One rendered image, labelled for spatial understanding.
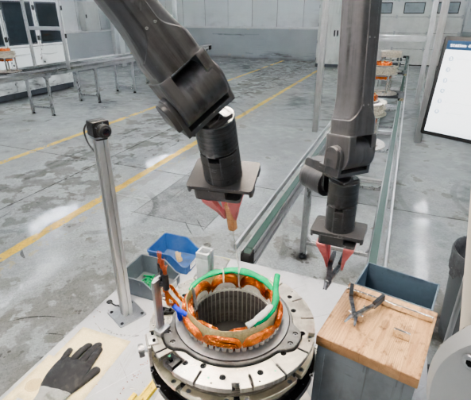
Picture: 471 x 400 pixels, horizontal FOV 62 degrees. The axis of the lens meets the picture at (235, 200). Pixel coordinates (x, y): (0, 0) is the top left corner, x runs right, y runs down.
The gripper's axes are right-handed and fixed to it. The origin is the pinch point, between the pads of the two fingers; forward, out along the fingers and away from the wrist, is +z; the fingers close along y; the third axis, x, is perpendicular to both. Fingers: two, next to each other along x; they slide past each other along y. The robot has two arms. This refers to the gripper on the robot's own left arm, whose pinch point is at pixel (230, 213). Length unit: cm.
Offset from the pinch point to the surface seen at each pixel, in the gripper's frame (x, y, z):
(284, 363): 15.7, -11.3, 19.3
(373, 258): -56, -34, 84
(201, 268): -0.7, 9.0, 20.0
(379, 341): 5.0, -27.7, 27.0
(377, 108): -192, -38, 105
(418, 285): -16, -38, 37
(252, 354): 15.5, -5.8, 18.4
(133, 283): -15, 44, 59
